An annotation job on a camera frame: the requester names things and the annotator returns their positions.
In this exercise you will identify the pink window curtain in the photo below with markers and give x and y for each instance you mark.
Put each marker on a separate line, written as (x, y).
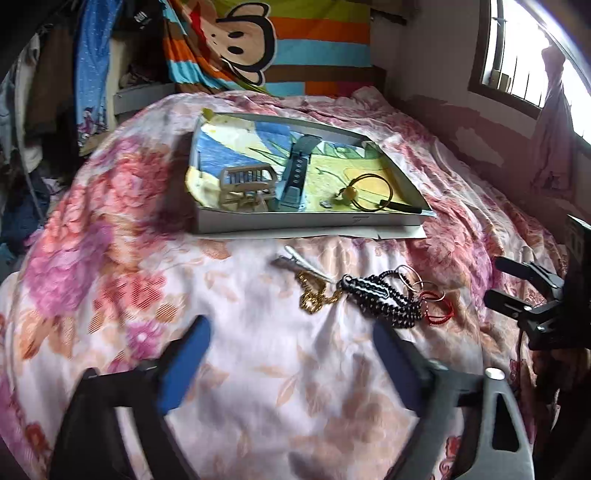
(553, 143)

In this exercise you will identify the blue dotted hanging curtain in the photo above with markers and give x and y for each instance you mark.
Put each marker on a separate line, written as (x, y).
(94, 30)

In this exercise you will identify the black hair tie yellow bead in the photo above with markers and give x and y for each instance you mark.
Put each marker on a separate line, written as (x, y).
(372, 193)

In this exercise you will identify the grey shelf board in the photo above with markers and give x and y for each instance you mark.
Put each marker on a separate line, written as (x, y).
(135, 98)

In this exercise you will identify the silver hair clip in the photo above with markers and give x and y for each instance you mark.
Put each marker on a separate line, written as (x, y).
(289, 258)

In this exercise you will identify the hanging clothes on rack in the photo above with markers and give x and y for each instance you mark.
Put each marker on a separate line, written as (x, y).
(38, 139)

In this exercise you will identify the grey tray box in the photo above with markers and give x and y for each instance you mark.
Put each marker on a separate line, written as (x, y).
(224, 222)

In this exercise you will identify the window with bars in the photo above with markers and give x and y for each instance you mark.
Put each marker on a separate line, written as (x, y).
(508, 65)

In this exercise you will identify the coloured dinosaur drawing paper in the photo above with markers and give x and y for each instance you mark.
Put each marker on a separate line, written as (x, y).
(251, 163)

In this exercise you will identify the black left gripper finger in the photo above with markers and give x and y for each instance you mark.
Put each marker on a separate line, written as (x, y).
(527, 316)
(544, 281)

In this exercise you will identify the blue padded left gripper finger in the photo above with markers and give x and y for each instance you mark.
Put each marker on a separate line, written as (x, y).
(90, 445)
(494, 444)

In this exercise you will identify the light blue smart watch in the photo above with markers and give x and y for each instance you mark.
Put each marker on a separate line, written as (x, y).
(290, 190)

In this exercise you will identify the beige hair claw clip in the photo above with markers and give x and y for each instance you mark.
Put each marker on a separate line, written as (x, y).
(248, 188)

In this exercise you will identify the floral pink bed quilt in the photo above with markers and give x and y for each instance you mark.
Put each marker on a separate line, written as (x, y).
(281, 394)

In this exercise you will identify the striped monkey blanket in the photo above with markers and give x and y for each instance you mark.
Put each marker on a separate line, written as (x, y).
(281, 48)

